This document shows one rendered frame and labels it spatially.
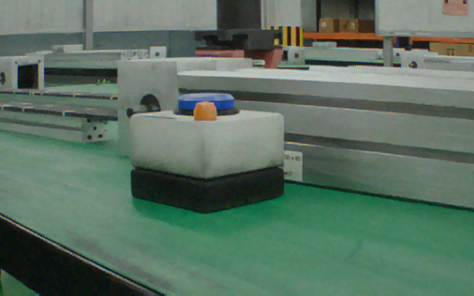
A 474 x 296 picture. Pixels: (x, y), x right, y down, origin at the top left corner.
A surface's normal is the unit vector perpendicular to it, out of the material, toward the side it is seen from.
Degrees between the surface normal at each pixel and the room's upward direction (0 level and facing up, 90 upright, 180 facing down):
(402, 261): 0
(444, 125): 90
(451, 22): 90
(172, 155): 90
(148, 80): 90
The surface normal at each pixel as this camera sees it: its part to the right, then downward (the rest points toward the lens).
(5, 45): 0.64, 0.11
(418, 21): -0.77, 0.09
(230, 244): 0.00, -0.99
